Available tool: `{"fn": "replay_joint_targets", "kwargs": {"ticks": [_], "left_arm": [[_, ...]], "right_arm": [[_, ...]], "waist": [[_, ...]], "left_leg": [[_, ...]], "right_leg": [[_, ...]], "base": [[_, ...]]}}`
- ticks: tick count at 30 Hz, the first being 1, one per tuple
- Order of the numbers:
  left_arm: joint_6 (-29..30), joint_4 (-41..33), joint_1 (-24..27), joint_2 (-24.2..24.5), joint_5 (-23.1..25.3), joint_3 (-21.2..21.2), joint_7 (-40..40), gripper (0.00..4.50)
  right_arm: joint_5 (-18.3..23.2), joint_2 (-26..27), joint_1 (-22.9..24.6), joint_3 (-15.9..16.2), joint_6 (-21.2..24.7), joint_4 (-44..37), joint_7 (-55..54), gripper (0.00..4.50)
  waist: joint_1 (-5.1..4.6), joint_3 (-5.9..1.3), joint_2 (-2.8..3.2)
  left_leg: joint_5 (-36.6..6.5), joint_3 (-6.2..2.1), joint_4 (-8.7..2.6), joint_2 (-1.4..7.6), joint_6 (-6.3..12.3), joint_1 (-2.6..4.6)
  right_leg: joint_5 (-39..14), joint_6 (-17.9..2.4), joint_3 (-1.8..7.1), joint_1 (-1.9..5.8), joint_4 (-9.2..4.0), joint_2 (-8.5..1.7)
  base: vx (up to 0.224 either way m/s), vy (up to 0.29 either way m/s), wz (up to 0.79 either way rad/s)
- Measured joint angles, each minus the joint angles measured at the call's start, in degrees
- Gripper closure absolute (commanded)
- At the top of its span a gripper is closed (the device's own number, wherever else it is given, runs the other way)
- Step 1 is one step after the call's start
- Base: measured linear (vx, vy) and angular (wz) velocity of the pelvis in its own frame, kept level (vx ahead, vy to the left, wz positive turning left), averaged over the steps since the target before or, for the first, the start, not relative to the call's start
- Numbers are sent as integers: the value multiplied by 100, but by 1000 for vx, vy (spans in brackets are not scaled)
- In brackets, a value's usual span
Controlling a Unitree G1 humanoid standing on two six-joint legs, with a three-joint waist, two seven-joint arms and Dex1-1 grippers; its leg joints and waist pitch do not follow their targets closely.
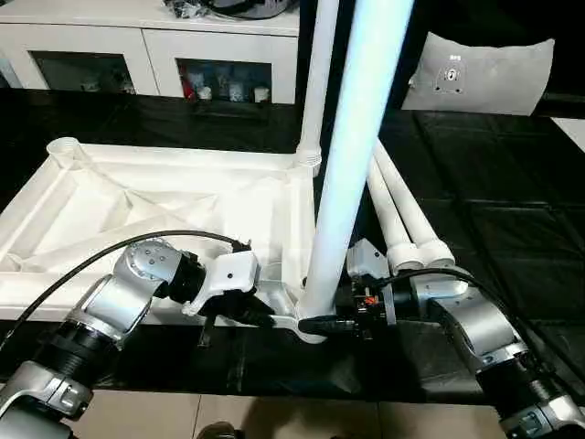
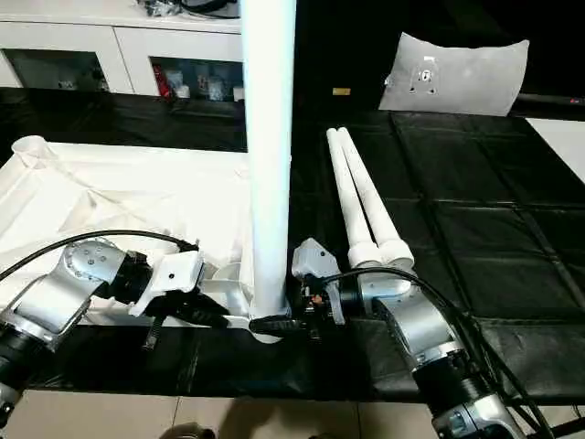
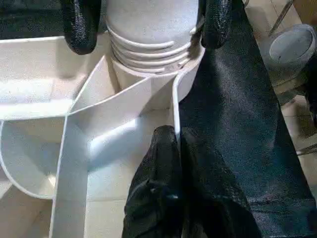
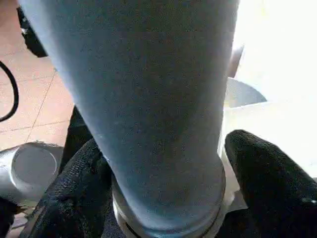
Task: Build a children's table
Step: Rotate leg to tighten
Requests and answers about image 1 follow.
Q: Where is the white plastic table leg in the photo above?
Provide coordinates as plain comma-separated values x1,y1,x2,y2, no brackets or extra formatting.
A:
295,0,340,174
373,139,456,272
365,157,424,274
299,0,418,322

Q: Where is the white plastic table top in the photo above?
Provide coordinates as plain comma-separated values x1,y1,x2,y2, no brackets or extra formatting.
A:
0,135,340,347

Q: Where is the black work mat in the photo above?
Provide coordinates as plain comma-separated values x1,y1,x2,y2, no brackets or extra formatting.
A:
0,86,585,406

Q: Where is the dark brown shoe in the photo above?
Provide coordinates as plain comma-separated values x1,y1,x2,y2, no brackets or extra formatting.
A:
199,421,243,439

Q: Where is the grey printed cushion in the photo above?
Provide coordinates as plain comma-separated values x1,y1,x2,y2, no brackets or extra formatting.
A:
400,30,558,116

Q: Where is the white flat board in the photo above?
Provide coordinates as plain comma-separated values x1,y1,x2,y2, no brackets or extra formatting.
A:
550,116,585,155

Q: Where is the white cabinet with glass doors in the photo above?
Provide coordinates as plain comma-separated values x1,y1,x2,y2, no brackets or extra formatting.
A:
0,0,303,106

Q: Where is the black sofa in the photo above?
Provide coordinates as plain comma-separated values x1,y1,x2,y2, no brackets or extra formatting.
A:
335,0,585,115

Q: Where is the metal parts clutter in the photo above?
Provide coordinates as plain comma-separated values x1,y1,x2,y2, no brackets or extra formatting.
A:
166,0,214,20

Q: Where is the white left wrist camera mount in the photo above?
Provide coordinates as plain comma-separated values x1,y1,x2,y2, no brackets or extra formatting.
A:
182,250,262,317

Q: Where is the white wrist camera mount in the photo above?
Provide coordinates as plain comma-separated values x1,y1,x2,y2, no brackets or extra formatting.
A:
182,250,262,317
346,237,399,328

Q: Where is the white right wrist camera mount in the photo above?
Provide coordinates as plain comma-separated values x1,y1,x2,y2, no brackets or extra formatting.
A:
346,237,399,328

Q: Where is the grey helmet with black strap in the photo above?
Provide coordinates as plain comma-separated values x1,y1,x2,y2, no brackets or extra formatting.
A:
212,0,294,19

